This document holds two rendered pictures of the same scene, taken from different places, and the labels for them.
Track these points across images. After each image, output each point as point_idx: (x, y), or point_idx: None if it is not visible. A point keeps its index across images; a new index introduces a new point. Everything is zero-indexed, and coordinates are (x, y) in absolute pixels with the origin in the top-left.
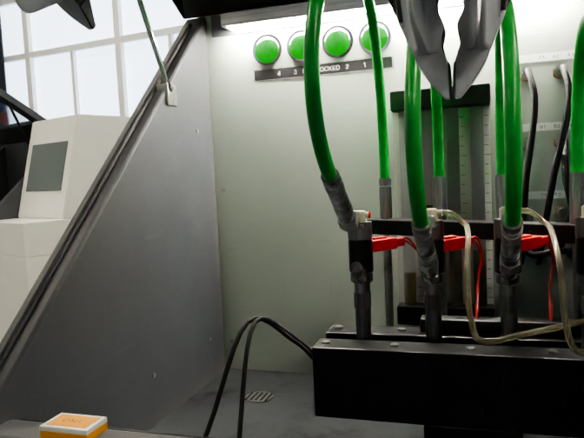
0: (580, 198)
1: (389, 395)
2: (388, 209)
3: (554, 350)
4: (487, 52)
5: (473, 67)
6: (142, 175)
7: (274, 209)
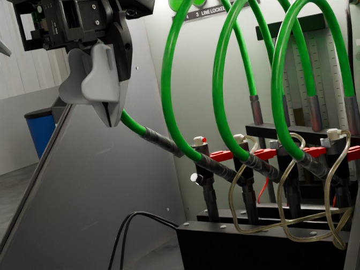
0: (352, 116)
1: (220, 260)
2: (258, 118)
3: (313, 232)
4: (119, 104)
5: (114, 112)
6: (89, 113)
7: (199, 115)
